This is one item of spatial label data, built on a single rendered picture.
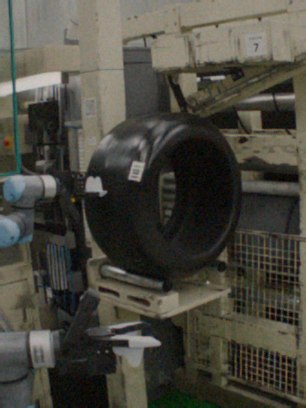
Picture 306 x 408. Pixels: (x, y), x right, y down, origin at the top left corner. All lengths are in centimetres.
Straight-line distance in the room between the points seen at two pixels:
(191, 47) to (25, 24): 979
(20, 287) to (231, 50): 125
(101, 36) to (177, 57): 31
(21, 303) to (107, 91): 93
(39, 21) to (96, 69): 981
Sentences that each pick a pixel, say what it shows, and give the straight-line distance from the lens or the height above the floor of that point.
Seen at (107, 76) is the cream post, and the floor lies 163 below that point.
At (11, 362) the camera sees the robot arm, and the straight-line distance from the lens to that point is 108.
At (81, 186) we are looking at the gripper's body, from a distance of 175.
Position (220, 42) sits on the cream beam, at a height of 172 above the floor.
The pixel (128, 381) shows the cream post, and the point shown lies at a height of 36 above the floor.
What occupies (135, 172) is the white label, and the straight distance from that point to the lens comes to 178.
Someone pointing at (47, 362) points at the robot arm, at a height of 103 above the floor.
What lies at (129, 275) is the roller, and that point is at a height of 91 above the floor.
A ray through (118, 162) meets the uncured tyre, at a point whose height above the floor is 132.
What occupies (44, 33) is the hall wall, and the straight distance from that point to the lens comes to 1196.
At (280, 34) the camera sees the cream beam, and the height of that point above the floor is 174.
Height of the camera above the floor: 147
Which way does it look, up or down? 8 degrees down
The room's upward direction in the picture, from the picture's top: 4 degrees counter-clockwise
